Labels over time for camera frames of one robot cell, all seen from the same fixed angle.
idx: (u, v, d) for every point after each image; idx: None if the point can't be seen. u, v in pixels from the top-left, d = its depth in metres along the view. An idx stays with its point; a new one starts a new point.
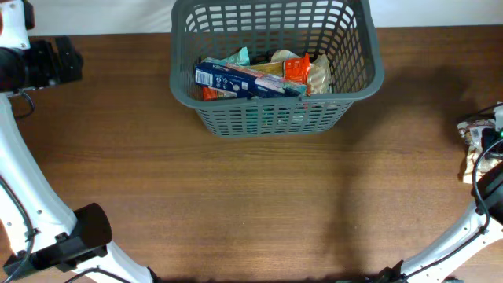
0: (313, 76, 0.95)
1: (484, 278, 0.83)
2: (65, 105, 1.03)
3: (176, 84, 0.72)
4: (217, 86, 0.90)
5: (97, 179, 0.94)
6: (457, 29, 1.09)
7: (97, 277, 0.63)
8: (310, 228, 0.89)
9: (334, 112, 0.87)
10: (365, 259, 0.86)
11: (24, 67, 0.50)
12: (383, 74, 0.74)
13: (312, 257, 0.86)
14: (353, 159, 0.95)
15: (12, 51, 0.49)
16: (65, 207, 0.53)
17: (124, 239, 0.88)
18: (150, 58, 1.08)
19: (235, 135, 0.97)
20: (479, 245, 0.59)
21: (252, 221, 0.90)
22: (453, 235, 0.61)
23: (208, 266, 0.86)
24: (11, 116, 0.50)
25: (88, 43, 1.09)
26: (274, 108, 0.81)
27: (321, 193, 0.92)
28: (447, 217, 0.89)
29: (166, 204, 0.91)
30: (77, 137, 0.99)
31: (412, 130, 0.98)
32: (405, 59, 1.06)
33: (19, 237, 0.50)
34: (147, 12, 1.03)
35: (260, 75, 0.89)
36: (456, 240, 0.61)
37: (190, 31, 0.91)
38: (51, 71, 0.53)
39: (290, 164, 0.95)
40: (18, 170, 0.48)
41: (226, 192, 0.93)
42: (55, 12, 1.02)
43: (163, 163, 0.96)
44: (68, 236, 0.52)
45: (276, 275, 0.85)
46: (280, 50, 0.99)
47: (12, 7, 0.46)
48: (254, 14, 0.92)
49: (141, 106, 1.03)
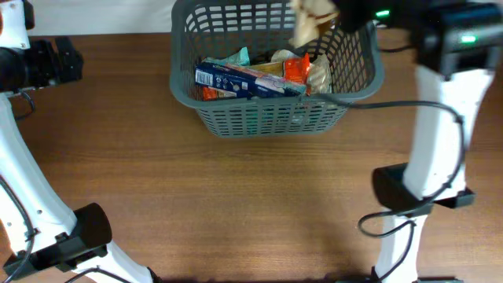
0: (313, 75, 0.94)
1: (485, 278, 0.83)
2: (64, 105, 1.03)
3: (177, 84, 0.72)
4: (218, 86, 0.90)
5: (97, 179, 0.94)
6: None
7: (97, 277, 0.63)
8: (310, 228, 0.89)
9: (334, 112, 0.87)
10: (365, 259, 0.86)
11: (25, 67, 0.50)
12: (383, 75, 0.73)
13: (311, 257, 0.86)
14: (353, 159, 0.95)
15: (12, 51, 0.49)
16: (65, 207, 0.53)
17: (124, 239, 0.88)
18: (150, 58, 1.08)
19: (235, 135, 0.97)
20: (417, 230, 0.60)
21: (252, 221, 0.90)
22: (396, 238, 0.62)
23: (208, 266, 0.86)
24: (11, 115, 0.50)
25: (88, 43, 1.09)
26: (274, 108, 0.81)
27: (321, 193, 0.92)
28: (448, 216, 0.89)
29: (166, 205, 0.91)
30: (77, 137, 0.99)
31: (412, 130, 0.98)
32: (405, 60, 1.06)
33: (20, 237, 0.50)
34: (147, 12, 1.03)
35: (260, 75, 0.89)
36: (400, 240, 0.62)
37: (190, 31, 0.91)
38: (51, 71, 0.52)
39: (290, 163, 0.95)
40: (19, 170, 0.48)
41: (226, 192, 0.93)
42: (55, 12, 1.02)
43: (163, 163, 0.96)
44: (68, 236, 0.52)
45: (276, 275, 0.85)
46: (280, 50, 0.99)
47: (12, 7, 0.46)
48: (254, 14, 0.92)
49: (140, 106, 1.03)
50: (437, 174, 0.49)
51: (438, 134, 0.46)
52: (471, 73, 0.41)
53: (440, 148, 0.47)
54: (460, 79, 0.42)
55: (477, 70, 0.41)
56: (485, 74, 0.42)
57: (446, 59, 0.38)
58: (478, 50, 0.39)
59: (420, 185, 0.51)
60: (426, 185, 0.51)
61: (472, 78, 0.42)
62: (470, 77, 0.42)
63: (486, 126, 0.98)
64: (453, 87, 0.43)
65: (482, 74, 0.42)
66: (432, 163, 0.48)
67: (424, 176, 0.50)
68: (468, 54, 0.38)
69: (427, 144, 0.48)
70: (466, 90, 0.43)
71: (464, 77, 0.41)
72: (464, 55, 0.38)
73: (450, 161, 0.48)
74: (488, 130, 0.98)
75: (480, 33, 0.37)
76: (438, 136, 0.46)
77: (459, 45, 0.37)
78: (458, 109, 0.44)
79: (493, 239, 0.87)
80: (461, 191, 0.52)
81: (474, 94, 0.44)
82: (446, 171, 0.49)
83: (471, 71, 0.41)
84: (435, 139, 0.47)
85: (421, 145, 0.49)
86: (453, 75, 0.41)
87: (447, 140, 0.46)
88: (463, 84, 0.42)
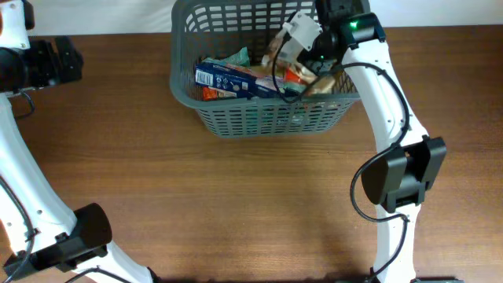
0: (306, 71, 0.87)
1: (485, 278, 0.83)
2: (64, 105, 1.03)
3: (177, 84, 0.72)
4: (218, 86, 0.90)
5: (97, 178, 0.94)
6: (456, 30, 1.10)
7: (97, 277, 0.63)
8: (310, 228, 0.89)
9: (333, 112, 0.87)
10: (365, 259, 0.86)
11: (25, 67, 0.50)
12: None
13: (311, 257, 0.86)
14: (354, 159, 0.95)
15: (12, 51, 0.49)
16: (65, 207, 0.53)
17: (124, 239, 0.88)
18: (150, 58, 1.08)
19: (235, 135, 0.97)
20: (411, 226, 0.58)
21: (252, 221, 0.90)
22: (390, 237, 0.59)
23: (208, 266, 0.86)
24: (11, 117, 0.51)
25: (88, 43, 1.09)
26: (274, 108, 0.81)
27: (321, 192, 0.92)
28: (448, 217, 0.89)
29: (167, 204, 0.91)
30: (77, 137, 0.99)
31: None
32: (405, 59, 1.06)
33: (19, 237, 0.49)
34: (147, 12, 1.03)
35: (261, 75, 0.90)
36: (394, 240, 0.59)
37: (190, 31, 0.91)
38: (51, 71, 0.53)
39: (289, 163, 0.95)
40: (18, 169, 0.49)
41: (225, 192, 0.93)
42: (55, 12, 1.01)
43: (163, 163, 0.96)
44: (68, 236, 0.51)
45: (276, 275, 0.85)
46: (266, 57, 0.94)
47: (12, 7, 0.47)
48: (254, 13, 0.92)
49: (140, 107, 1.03)
50: (392, 121, 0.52)
51: (373, 88, 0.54)
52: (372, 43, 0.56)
53: (381, 96, 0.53)
54: (365, 46, 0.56)
55: (375, 40, 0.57)
56: (382, 42, 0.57)
57: (348, 38, 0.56)
58: (365, 34, 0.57)
59: (384, 136, 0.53)
60: (388, 135, 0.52)
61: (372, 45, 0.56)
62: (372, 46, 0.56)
63: (486, 126, 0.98)
64: (363, 50, 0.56)
65: (380, 42, 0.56)
66: (383, 111, 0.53)
67: (383, 126, 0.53)
68: (361, 36, 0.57)
69: (370, 99, 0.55)
70: (376, 53, 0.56)
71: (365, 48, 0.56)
72: (359, 35, 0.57)
73: (397, 107, 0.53)
74: (488, 130, 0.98)
75: (361, 20, 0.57)
76: (373, 86, 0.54)
77: (350, 29, 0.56)
78: (377, 66, 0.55)
79: (493, 239, 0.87)
80: (427, 134, 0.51)
81: (384, 56, 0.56)
82: (398, 115, 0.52)
83: (370, 41, 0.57)
84: (373, 90, 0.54)
85: (368, 107, 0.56)
86: (359, 44, 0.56)
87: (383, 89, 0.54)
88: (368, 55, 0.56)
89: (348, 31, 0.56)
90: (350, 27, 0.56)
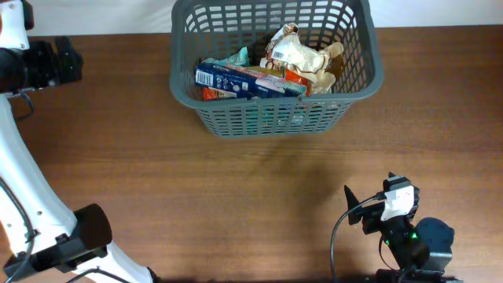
0: (304, 71, 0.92)
1: (483, 278, 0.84)
2: (64, 105, 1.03)
3: (176, 84, 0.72)
4: (218, 86, 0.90)
5: (97, 179, 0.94)
6: (457, 30, 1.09)
7: (98, 276, 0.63)
8: (310, 229, 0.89)
9: (334, 112, 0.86)
10: (365, 259, 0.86)
11: (24, 67, 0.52)
12: (383, 74, 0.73)
13: (311, 257, 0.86)
14: (354, 158, 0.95)
15: (12, 51, 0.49)
16: (65, 208, 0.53)
17: (124, 239, 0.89)
18: (150, 59, 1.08)
19: (234, 135, 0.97)
20: None
21: (253, 222, 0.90)
22: None
23: (208, 266, 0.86)
24: (11, 117, 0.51)
25: (88, 44, 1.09)
26: (274, 108, 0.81)
27: (321, 193, 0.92)
28: (448, 217, 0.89)
29: (167, 205, 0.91)
30: (76, 137, 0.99)
31: (411, 130, 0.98)
32: (405, 60, 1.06)
33: (19, 238, 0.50)
34: (146, 12, 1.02)
35: (261, 75, 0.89)
36: None
37: (190, 31, 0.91)
38: (51, 72, 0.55)
39: (290, 163, 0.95)
40: (17, 170, 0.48)
41: (226, 192, 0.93)
42: (54, 12, 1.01)
43: (164, 163, 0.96)
44: (68, 237, 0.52)
45: (276, 275, 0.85)
46: (262, 61, 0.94)
47: (12, 7, 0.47)
48: (254, 14, 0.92)
49: (140, 106, 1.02)
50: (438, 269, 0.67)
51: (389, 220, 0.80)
52: (405, 189, 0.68)
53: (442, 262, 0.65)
54: (400, 196, 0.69)
55: (406, 190, 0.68)
56: (407, 192, 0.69)
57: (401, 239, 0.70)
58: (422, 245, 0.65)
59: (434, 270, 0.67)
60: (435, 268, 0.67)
61: (408, 193, 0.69)
62: (406, 192, 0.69)
63: (486, 126, 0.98)
64: (399, 198, 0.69)
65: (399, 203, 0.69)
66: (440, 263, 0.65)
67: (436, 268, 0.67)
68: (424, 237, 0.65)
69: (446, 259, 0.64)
70: (404, 203, 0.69)
71: (401, 192, 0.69)
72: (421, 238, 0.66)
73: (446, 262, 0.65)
74: (488, 130, 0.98)
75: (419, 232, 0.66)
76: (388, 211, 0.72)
77: (410, 236, 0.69)
78: (393, 203, 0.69)
79: (493, 238, 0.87)
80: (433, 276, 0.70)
81: (403, 208, 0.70)
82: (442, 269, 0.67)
83: (405, 191, 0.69)
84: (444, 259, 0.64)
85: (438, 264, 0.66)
86: (393, 202, 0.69)
87: (404, 204, 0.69)
88: (404, 198, 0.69)
89: (427, 235, 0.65)
90: (410, 237, 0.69)
